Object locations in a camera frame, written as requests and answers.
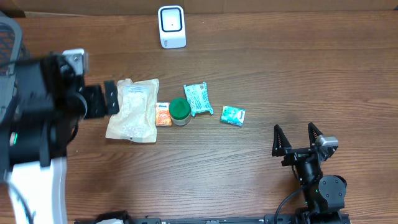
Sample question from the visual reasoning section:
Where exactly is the beige rice pouch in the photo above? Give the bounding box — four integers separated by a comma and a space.
105, 78, 159, 143

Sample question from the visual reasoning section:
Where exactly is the small orange box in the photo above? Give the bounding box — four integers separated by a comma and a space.
155, 102, 172, 126

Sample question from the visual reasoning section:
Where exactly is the teal white snack packet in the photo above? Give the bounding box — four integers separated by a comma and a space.
183, 82, 214, 117

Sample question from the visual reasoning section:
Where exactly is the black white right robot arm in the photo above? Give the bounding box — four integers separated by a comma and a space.
267, 123, 350, 224

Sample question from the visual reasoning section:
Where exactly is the white barcode scanner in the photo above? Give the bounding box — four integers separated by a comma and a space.
158, 5, 187, 49

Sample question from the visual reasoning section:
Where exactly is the green lid clear jar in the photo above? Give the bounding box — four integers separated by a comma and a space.
169, 98, 191, 126

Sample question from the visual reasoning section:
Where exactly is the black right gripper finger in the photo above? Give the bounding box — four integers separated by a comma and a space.
308, 122, 323, 147
272, 124, 292, 157

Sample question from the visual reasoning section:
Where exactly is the black plastic mesh basket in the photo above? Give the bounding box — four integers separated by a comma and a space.
1, 15, 30, 122

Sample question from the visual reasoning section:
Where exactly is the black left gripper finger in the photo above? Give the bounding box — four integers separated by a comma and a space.
83, 85, 106, 119
104, 80, 119, 115

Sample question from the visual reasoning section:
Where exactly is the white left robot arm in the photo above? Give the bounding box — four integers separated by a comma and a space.
1, 49, 119, 223

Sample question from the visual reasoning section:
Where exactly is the small teal tissue pack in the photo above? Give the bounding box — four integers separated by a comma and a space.
220, 106, 246, 127

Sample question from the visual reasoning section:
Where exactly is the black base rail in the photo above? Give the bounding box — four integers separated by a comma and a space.
74, 213, 352, 224

